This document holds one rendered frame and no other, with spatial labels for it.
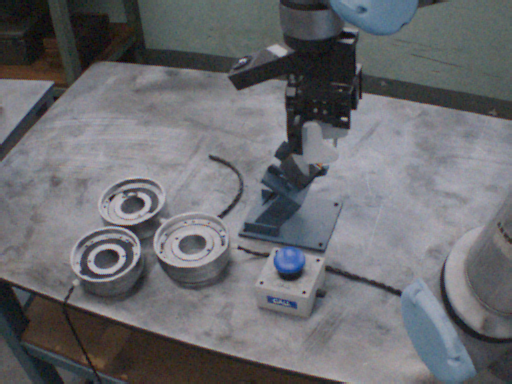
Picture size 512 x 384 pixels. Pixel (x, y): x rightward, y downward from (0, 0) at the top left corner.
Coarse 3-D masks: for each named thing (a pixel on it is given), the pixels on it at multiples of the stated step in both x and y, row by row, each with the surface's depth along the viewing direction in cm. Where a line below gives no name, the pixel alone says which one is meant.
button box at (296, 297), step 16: (272, 256) 87; (272, 272) 85; (304, 272) 84; (320, 272) 85; (256, 288) 83; (272, 288) 83; (288, 288) 82; (304, 288) 82; (320, 288) 86; (272, 304) 84; (288, 304) 83; (304, 304) 82
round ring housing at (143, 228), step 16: (144, 176) 102; (112, 192) 101; (160, 192) 100; (128, 208) 101; (144, 208) 98; (160, 208) 96; (112, 224) 95; (128, 224) 94; (144, 224) 95; (160, 224) 98
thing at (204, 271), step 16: (176, 224) 95; (192, 224) 95; (208, 224) 95; (224, 224) 92; (160, 240) 93; (176, 240) 93; (192, 240) 94; (208, 240) 92; (224, 240) 92; (160, 256) 89; (176, 256) 91; (192, 256) 90; (224, 256) 89; (176, 272) 88; (192, 272) 88; (208, 272) 89
